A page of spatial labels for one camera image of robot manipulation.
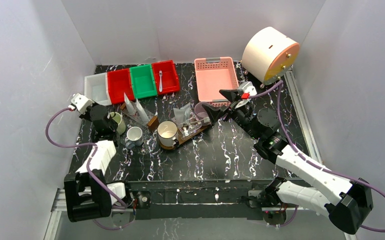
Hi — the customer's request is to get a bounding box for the beige toothbrush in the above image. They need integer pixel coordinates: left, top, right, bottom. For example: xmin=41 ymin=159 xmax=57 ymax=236
xmin=182 ymin=118 xmax=210 ymax=127

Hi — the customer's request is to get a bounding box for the purple mug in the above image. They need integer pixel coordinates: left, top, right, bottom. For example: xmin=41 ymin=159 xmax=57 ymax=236
xmin=194 ymin=102 xmax=212 ymax=120

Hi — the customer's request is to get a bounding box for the black cap toothpaste tube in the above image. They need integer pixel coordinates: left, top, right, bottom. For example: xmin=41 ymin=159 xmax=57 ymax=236
xmin=180 ymin=103 xmax=191 ymax=121

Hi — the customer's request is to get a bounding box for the green mug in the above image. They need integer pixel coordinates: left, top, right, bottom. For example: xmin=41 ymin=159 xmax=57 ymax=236
xmin=109 ymin=112 xmax=126 ymax=135

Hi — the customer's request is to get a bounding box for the clear textured square holder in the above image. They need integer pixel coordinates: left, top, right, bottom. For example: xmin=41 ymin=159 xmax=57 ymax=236
xmin=171 ymin=113 xmax=202 ymax=139

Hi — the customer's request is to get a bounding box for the pink cap toothpaste tube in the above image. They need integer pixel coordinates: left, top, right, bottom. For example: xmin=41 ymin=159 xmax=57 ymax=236
xmin=123 ymin=93 xmax=136 ymax=116

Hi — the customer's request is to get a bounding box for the orange cap toothpaste tube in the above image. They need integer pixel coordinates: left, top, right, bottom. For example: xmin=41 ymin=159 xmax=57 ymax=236
xmin=173 ymin=108 xmax=186 ymax=125

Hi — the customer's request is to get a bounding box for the clear holder with round holes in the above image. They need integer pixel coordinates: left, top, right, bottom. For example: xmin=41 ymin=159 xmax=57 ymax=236
xmin=120 ymin=101 xmax=155 ymax=127

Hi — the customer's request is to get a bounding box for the grey mug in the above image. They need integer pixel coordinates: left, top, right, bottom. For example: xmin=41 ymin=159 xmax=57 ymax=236
xmin=125 ymin=126 xmax=144 ymax=149

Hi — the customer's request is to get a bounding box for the blue cap toothpaste tube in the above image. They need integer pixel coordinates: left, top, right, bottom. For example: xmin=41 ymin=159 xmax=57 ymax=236
xmin=136 ymin=99 xmax=150 ymax=124

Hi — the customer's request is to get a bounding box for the white ribbed mug black rim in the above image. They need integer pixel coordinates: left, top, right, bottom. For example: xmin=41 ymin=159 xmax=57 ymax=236
xmin=157 ymin=120 xmax=179 ymax=148

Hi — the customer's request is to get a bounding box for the white toothbrush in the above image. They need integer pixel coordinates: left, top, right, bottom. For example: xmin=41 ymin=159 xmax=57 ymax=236
xmin=158 ymin=70 xmax=163 ymax=93

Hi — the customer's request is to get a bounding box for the brown wooden holder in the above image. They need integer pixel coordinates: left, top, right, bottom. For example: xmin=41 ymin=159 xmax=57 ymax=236
xmin=146 ymin=115 xmax=160 ymax=133

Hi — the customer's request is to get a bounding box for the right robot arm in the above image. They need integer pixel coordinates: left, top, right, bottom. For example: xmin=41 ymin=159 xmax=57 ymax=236
xmin=202 ymin=90 xmax=373 ymax=235

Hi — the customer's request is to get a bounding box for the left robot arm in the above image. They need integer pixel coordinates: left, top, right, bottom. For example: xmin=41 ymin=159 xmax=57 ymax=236
xmin=63 ymin=139 xmax=127 ymax=223

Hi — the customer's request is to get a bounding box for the brown oval wooden tray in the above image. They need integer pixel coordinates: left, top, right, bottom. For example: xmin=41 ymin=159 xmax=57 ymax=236
xmin=158 ymin=125 xmax=210 ymax=150

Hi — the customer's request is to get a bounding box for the white plastic bin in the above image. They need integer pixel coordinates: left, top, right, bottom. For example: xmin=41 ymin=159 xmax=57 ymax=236
xmin=83 ymin=72 xmax=112 ymax=106

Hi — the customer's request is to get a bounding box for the pink perforated basket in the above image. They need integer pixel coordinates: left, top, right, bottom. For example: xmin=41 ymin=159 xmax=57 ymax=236
xmin=194 ymin=56 xmax=239 ymax=107

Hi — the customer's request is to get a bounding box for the left red plastic bin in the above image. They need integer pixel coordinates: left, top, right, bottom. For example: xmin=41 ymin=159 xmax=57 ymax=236
xmin=107 ymin=68 xmax=135 ymax=105

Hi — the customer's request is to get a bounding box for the red plastic bin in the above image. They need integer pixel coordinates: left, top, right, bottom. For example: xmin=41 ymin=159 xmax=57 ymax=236
xmin=151 ymin=60 xmax=180 ymax=95
xmin=107 ymin=68 xmax=135 ymax=105

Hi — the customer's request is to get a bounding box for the right red plastic bin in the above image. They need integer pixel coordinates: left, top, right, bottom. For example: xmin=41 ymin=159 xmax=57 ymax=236
xmin=151 ymin=60 xmax=180 ymax=95

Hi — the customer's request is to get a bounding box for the white cylindrical appliance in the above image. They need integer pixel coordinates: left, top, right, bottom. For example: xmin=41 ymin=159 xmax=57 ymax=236
xmin=241 ymin=26 xmax=301 ymax=86

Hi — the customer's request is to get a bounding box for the green plastic bin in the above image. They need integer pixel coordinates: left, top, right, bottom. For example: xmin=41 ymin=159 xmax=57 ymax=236
xmin=129 ymin=64 xmax=158 ymax=99

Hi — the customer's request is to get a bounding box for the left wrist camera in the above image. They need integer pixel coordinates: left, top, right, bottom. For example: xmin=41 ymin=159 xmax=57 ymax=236
xmin=70 ymin=93 xmax=94 ymax=114

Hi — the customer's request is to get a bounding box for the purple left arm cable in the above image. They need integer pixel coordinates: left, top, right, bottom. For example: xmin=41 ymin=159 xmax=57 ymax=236
xmin=45 ymin=106 xmax=129 ymax=231

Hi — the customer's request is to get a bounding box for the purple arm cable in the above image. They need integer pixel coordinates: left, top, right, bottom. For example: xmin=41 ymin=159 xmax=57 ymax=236
xmin=45 ymin=106 xmax=129 ymax=231
xmin=248 ymin=80 xmax=385 ymax=233

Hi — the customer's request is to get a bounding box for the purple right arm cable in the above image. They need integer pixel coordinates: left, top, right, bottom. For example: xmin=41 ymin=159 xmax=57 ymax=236
xmin=248 ymin=80 xmax=385 ymax=233

